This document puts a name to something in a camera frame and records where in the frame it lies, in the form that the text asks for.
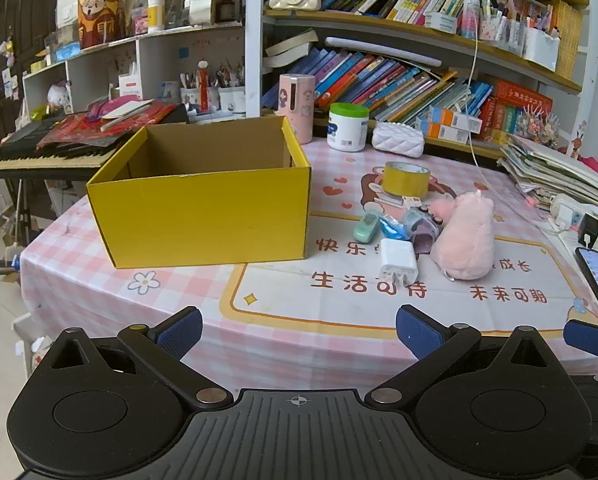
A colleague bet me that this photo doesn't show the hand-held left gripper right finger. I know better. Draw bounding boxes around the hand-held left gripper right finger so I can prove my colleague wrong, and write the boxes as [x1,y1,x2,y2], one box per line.
[365,304,562,408]

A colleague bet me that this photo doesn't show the white pen cup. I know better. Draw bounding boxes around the white pen cup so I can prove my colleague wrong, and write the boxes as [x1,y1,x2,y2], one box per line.
[180,85,203,111]
[218,85,246,115]

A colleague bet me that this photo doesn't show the white rolled paper tube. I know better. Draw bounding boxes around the white rolled paper tube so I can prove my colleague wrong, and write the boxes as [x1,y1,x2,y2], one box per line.
[325,36,440,67]

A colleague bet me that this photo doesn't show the white bottle with yellow label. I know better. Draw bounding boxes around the white bottle with yellow label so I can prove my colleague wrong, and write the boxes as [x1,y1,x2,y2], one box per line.
[146,0,166,31]

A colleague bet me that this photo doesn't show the yellow book set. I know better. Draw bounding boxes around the yellow book set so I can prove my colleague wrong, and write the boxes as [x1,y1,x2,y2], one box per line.
[554,0,584,78]

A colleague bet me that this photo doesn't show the white and red box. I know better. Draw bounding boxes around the white and red box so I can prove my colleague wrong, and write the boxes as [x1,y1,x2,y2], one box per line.
[118,74,144,101]

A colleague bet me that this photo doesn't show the white quilted pouch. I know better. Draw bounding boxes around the white quilted pouch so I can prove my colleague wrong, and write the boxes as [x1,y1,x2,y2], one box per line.
[371,121,426,155]

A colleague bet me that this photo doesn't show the colourful spray bottle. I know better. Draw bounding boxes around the colourful spray bottle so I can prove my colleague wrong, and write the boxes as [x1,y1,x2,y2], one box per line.
[460,0,481,40]

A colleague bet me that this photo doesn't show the small green toy car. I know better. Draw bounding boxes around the small green toy car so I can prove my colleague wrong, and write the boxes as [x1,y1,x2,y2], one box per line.
[354,212,380,243]

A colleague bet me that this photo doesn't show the white storage bin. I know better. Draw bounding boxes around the white storage bin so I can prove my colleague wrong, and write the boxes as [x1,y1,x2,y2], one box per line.
[521,25,560,72]

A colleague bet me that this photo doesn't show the black keyboard stand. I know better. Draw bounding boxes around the black keyboard stand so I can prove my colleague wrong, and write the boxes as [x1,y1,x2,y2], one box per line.
[0,180,45,281]

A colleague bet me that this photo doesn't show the dark wooden door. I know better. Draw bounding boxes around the dark wooden door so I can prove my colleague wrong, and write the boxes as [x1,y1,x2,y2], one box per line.
[0,0,60,151]

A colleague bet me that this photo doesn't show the pink pen cup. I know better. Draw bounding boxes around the pink pen cup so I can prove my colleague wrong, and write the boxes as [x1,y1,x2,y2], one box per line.
[480,12,502,43]

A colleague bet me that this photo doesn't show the black charger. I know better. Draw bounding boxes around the black charger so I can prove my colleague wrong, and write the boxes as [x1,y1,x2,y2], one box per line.
[578,212,598,248]

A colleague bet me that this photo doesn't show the white jar with green lid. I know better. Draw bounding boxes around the white jar with green lid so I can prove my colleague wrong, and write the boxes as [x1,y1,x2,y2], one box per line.
[326,102,370,152]

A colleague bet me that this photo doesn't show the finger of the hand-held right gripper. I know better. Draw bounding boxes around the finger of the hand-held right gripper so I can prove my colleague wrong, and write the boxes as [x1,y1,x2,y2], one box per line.
[564,319,598,361]

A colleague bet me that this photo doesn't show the white plastic bag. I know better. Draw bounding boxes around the white plastic bag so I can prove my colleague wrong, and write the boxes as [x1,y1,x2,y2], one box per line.
[46,82,72,113]

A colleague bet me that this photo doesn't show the colourful beaded ornament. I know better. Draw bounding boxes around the colourful beaded ornament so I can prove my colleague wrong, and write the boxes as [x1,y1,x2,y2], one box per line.
[511,107,562,148]

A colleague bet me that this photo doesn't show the thick cream paged book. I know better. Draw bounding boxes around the thick cream paged book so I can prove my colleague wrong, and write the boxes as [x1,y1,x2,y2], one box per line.
[264,29,320,68]

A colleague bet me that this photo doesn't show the yellow cardboard box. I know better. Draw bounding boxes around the yellow cardboard box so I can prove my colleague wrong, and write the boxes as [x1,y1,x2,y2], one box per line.
[86,116,312,270]

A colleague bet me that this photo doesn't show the white charger plug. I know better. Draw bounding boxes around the white charger plug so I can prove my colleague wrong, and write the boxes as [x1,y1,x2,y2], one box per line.
[378,238,420,288]

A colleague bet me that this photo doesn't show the blue snack packet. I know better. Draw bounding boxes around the blue snack packet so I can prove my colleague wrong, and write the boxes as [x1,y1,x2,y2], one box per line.
[379,214,411,242]

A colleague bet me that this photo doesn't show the row of thin picture books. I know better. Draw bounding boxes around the row of thin picture books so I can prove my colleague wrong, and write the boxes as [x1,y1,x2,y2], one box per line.
[284,47,494,123]

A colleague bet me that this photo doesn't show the white power strip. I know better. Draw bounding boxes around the white power strip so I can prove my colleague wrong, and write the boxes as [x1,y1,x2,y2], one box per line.
[549,194,598,248]

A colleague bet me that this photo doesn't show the orange and white boxes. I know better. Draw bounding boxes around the orange and white boxes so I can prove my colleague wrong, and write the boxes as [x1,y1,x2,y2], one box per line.
[419,106,482,145]

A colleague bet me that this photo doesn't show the small white box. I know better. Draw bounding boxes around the small white box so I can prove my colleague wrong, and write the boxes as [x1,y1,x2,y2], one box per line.
[424,10,458,35]

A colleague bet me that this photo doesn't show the purple plastic toy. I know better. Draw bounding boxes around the purple plastic toy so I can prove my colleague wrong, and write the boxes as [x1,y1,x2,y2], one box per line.
[403,206,442,256]

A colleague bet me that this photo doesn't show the pink checked printed tablecloth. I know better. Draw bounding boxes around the pink checked printed tablecloth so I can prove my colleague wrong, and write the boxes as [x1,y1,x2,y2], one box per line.
[19,137,598,396]

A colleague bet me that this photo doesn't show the pink plush toy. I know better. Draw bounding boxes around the pink plush toy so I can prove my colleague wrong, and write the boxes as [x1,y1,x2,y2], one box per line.
[430,191,496,281]

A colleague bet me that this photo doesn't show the white cubby shelf unit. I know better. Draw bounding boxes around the white cubby shelf unit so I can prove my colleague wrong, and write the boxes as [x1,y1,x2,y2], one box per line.
[22,22,247,121]

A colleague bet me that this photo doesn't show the yellow tape roll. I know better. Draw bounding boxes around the yellow tape roll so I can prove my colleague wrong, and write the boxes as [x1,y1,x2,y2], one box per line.
[382,161,431,197]

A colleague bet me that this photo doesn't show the red boxed book set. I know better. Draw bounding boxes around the red boxed book set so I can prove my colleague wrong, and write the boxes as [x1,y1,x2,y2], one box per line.
[479,79,554,143]

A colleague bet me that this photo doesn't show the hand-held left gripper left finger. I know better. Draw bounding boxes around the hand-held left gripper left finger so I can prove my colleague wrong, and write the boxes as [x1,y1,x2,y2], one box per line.
[38,306,232,410]

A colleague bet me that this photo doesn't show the red paper sheets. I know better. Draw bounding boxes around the red paper sheets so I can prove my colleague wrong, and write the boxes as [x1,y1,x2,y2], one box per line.
[36,100,177,148]

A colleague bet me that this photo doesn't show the black electronic keyboard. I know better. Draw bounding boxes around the black electronic keyboard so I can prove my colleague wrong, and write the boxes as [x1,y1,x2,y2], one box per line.
[0,104,190,181]

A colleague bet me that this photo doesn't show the white booklet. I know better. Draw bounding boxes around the white booklet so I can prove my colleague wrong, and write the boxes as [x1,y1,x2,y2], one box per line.
[100,101,153,131]

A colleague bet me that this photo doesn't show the fortune god printed box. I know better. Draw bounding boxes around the fortune god printed box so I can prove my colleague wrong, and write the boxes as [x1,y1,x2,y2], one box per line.
[76,0,127,50]

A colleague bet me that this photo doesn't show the pink cylindrical appliance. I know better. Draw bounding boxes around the pink cylindrical appliance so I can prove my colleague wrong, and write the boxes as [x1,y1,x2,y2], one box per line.
[278,73,316,145]

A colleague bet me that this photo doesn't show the white hanging cable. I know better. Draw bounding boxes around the white hanging cable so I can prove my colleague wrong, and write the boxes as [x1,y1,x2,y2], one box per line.
[460,0,537,208]

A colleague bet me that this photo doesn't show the stack of paper booklets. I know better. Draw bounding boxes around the stack of paper booklets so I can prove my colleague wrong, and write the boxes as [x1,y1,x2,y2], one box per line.
[496,135,598,208]

